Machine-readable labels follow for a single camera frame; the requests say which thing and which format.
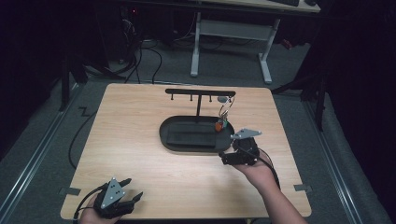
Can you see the small red floor object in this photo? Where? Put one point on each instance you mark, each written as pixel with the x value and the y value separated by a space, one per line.
pixel 287 44

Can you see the metal floor rail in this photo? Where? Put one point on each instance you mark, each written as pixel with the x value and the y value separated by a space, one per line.
pixel 333 161
pixel 34 158

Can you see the white-framed desk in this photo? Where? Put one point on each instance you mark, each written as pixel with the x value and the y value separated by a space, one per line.
pixel 233 29

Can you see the black metal stand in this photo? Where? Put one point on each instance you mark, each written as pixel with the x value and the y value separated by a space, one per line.
pixel 319 102
pixel 65 81

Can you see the black key stand with tray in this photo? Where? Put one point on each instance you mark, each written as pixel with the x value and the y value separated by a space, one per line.
pixel 193 137

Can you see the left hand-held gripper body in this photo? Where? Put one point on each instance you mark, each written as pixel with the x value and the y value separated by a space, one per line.
pixel 112 199

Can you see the person's right hand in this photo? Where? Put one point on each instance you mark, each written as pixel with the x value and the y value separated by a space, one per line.
pixel 260 174

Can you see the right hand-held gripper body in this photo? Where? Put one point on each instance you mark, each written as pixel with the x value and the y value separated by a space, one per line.
pixel 247 146

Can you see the black computer mouse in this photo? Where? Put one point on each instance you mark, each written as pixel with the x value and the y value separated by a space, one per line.
pixel 310 2

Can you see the grey tape tab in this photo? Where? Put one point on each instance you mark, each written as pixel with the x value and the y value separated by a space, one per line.
pixel 70 191
pixel 302 188

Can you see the person's left hand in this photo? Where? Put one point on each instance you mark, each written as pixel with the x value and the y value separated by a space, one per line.
pixel 96 217

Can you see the black keyboard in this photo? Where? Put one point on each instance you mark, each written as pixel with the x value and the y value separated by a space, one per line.
pixel 285 2

